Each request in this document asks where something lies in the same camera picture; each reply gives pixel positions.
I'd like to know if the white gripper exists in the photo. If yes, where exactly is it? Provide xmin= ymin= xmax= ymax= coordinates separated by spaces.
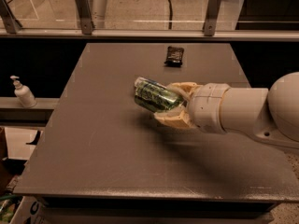
xmin=154 ymin=82 xmax=230 ymax=134

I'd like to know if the green soda can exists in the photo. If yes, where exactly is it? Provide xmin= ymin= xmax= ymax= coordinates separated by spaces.
xmin=135 ymin=82 xmax=184 ymax=113

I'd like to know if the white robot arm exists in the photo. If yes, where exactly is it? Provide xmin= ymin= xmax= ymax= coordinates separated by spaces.
xmin=154 ymin=72 xmax=299 ymax=153

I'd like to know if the silver redbull can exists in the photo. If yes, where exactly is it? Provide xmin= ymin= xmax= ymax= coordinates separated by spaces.
xmin=134 ymin=77 xmax=165 ymax=88

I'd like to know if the black snack packet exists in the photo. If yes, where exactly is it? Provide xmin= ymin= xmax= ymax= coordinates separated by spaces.
xmin=164 ymin=46 xmax=184 ymax=67

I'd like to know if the white pump bottle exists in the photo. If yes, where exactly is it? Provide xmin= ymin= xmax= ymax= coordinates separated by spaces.
xmin=10 ymin=76 xmax=36 ymax=108

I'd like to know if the white cardboard box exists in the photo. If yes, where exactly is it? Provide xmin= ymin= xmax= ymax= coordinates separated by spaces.
xmin=10 ymin=196 xmax=44 ymax=224

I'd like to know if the metal railing post right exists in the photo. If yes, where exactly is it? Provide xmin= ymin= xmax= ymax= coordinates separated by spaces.
xmin=203 ymin=0 xmax=221 ymax=36

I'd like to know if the metal railing post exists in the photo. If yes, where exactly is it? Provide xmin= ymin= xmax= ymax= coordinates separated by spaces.
xmin=75 ymin=0 xmax=93 ymax=35
xmin=203 ymin=0 xmax=221 ymax=36
xmin=0 ymin=0 xmax=22 ymax=34

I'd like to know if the metal railing post far left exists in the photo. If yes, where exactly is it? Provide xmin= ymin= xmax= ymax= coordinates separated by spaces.
xmin=0 ymin=0 xmax=22 ymax=34

